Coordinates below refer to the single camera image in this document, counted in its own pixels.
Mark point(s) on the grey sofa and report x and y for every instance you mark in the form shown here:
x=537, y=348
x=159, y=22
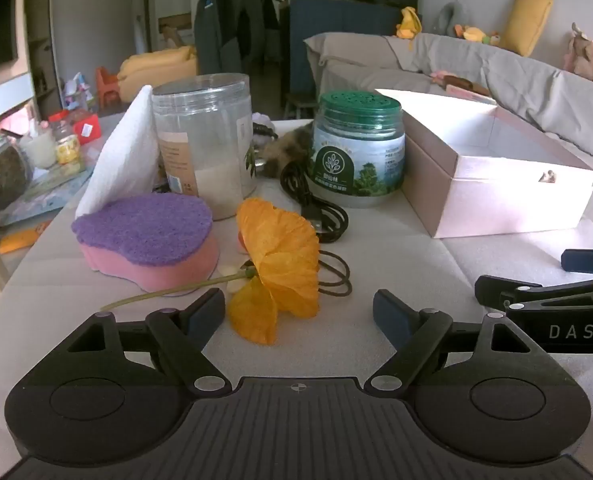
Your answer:
x=526, y=80

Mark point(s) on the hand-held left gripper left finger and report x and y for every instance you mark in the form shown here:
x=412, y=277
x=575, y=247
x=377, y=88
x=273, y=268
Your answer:
x=207, y=311

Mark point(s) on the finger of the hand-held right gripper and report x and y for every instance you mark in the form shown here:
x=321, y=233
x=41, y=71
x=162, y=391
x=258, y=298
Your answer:
x=496, y=290
x=589, y=261

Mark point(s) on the white napkin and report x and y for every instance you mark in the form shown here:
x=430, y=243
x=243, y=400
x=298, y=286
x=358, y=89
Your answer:
x=121, y=160

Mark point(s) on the yellow plush toy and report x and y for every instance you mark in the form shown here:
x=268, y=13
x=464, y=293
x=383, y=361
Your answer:
x=408, y=22

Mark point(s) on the orange artificial flower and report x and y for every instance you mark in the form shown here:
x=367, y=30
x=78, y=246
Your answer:
x=276, y=255

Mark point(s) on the green lid jar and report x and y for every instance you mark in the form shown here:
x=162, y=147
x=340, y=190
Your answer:
x=356, y=155

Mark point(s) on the light blue printed tray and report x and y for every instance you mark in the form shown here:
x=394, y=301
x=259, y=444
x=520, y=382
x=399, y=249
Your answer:
x=41, y=195

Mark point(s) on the red lid jar yellow contents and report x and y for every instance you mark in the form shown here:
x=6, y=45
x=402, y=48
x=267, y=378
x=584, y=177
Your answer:
x=67, y=147

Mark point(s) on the yellow pillow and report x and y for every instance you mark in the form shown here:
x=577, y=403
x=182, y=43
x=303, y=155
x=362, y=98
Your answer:
x=526, y=22

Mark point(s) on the beige plush rabbit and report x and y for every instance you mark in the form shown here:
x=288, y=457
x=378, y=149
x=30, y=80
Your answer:
x=581, y=52

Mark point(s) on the small wooden stool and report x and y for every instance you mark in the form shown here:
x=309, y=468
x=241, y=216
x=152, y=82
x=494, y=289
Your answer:
x=299, y=102

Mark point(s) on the orange child chair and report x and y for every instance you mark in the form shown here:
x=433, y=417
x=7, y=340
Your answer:
x=105, y=82

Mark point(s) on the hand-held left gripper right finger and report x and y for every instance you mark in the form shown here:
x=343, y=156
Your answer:
x=389, y=314

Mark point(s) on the pink and brown toy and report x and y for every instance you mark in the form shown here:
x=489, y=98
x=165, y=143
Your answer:
x=451, y=80

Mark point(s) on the dark hanging jacket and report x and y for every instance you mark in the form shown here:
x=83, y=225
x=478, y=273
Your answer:
x=231, y=25

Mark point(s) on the red box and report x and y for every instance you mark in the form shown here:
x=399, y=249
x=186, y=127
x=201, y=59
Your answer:
x=87, y=130

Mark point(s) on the white box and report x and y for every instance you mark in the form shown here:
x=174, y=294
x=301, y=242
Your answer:
x=501, y=200

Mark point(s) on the colourful toy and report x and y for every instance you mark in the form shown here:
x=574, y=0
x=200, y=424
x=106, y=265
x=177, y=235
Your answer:
x=76, y=92

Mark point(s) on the clear plastic jar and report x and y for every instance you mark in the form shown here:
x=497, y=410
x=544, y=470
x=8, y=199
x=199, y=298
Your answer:
x=201, y=125

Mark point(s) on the glass jar of dark tea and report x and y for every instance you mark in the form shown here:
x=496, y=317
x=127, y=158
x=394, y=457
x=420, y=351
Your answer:
x=4, y=175

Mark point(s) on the white cup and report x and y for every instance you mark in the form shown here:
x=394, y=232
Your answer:
x=39, y=150

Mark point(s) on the dark blue cabinet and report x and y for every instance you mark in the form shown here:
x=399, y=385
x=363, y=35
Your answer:
x=346, y=20

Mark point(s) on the orange packet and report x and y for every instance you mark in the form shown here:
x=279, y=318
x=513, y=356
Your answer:
x=19, y=240

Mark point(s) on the grey plush toy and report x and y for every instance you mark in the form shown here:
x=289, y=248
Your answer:
x=446, y=17

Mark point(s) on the yellow beanbag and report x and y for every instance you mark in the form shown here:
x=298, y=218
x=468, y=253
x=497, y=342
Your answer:
x=156, y=62

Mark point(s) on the orange and green plush toy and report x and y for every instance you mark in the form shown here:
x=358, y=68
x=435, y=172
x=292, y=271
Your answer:
x=474, y=35

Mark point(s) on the purple and pink sponge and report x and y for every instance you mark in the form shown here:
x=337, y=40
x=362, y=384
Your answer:
x=141, y=230

